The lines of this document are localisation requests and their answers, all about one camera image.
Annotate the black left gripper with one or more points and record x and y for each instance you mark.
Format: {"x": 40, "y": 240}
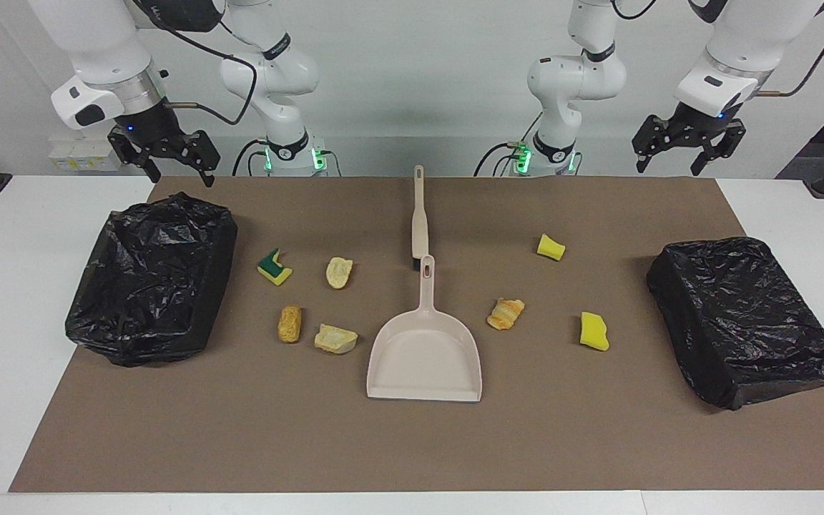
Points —
{"x": 698, "y": 121}

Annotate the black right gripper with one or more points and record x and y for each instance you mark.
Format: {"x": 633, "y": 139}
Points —
{"x": 147, "y": 123}

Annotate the green and yellow sponge piece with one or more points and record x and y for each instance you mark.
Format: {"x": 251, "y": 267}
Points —
{"x": 274, "y": 270}

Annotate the small yellow sponge piece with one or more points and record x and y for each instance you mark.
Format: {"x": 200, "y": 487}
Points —
{"x": 550, "y": 248}

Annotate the large yellow sponge piece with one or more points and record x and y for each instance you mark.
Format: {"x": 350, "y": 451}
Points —
{"x": 593, "y": 331}

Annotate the toy bread roll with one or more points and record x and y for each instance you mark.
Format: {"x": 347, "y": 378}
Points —
{"x": 339, "y": 273}

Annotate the brown fried nugget toy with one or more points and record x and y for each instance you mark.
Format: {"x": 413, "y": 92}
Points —
{"x": 290, "y": 324}

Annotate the toy croissant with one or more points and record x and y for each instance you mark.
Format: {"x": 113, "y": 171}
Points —
{"x": 505, "y": 315}

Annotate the pale bread slice piece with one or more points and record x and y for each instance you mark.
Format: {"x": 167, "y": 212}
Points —
{"x": 333, "y": 340}

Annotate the beige hand brush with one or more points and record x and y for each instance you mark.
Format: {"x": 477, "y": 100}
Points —
{"x": 419, "y": 222}

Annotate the beige plastic dustpan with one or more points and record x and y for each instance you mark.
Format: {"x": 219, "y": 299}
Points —
{"x": 423, "y": 357}

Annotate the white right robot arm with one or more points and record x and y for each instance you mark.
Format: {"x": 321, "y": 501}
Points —
{"x": 97, "y": 43}

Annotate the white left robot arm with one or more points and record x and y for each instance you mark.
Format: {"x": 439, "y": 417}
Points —
{"x": 576, "y": 79}

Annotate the open black bag bin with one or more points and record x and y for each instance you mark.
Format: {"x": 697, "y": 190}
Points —
{"x": 147, "y": 286}

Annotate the closed black bag bin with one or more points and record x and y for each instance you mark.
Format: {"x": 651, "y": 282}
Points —
{"x": 741, "y": 322}

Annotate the white box on table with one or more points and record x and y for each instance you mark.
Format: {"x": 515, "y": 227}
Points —
{"x": 83, "y": 154}

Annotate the brown paper table mat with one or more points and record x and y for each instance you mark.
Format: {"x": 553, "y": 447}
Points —
{"x": 412, "y": 443}

